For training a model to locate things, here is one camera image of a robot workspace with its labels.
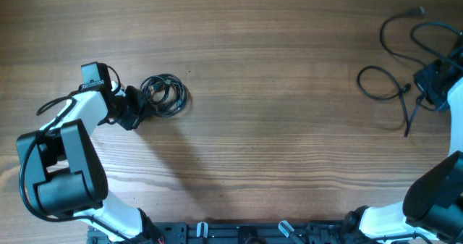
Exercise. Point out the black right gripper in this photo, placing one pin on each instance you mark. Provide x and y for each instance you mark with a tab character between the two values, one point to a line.
429	80

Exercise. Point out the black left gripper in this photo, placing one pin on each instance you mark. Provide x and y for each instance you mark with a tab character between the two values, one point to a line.
134	107

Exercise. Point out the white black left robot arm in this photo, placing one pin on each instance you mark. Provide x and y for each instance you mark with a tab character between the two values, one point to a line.
61	177

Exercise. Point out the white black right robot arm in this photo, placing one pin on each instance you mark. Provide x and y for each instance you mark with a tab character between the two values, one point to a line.
432	207

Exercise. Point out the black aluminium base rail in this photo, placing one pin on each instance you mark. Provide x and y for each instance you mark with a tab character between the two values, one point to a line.
322	232

